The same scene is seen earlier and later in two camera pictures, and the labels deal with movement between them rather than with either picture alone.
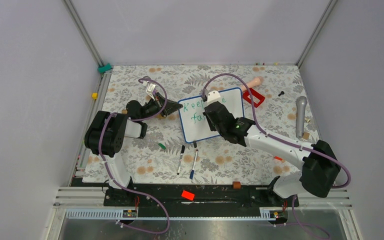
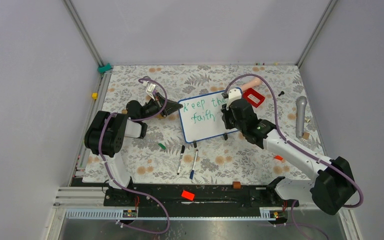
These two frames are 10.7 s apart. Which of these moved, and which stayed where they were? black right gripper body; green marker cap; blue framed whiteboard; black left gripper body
Moved: black right gripper body
Stayed: blue framed whiteboard; black left gripper body; green marker cap
